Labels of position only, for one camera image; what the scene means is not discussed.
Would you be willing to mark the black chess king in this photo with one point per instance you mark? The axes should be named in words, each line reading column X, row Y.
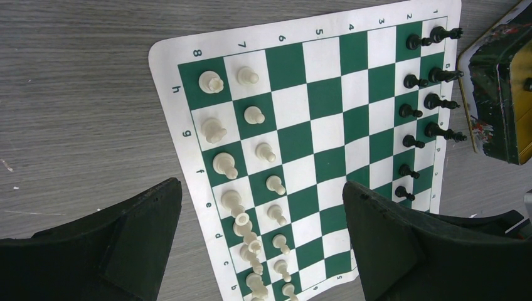
column 433, row 129

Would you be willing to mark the black chess knight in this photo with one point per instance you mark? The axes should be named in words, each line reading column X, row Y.
column 439, row 75

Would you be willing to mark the black chess pawn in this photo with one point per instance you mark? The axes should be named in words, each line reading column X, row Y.
column 414, row 41
column 405, row 170
column 406, row 110
column 411, row 141
column 411, row 81
column 401, row 192

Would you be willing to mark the black chess rook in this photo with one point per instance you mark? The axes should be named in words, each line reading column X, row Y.
column 439, row 33

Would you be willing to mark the green white chess mat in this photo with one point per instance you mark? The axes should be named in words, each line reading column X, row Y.
column 330, row 88

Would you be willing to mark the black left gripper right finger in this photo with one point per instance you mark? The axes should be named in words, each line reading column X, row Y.
column 405, row 254

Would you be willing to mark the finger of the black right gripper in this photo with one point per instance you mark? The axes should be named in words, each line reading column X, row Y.
column 511, row 224

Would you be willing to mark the white chess knight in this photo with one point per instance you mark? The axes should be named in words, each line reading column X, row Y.
column 213, row 130

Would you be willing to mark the white chess rook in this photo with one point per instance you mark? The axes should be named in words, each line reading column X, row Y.
column 210, row 82

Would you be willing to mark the black chess bishop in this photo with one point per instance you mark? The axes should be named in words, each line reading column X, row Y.
column 432, row 101

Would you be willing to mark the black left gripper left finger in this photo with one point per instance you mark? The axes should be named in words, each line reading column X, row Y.
column 117, row 253

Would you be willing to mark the white chess bishop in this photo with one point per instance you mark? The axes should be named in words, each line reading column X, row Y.
column 224, row 163

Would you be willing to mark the gold metal tin tray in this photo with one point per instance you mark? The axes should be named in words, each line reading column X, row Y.
column 496, row 87

